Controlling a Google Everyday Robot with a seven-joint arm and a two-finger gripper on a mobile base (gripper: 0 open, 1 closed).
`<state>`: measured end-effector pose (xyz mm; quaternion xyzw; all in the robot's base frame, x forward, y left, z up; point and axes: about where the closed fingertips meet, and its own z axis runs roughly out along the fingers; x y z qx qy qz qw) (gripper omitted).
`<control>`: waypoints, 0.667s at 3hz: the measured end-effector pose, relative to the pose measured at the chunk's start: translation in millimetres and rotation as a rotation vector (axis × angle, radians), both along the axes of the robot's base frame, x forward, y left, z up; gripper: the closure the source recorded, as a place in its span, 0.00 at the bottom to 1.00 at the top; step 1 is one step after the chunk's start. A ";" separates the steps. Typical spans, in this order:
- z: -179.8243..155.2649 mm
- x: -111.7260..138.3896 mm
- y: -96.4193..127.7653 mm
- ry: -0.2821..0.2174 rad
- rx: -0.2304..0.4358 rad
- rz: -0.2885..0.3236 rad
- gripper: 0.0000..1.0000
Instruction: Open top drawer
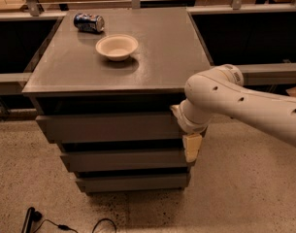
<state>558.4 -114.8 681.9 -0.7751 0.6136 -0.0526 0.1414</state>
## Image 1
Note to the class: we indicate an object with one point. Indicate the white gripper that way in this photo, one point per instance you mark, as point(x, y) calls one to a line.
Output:
point(187, 122)

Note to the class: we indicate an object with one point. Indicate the grey top drawer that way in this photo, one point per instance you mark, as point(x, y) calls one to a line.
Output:
point(109, 127)

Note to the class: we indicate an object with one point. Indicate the grey drawer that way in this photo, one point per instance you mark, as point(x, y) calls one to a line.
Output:
point(114, 160)
point(109, 127)
point(132, 183)

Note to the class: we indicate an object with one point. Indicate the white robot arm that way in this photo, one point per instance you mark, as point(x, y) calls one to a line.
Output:
point(221, 90)

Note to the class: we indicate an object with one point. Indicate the grey drawer cabinet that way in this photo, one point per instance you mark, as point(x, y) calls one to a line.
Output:
point(73, 79)

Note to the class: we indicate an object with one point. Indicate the grey bottom drawer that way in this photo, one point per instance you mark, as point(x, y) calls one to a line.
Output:
point(132, 183)

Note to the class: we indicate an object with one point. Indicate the grey middle drawer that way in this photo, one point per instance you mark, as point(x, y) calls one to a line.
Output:
point(114, 160)

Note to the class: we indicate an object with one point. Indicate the white paper bowl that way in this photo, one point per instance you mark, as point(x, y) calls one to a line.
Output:
point(117, 47)

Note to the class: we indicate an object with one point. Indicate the blue soda can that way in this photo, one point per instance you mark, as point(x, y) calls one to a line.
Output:
point(89, 23)

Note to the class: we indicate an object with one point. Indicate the black power adapter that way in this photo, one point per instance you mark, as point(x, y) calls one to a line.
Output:
point(32, 215)

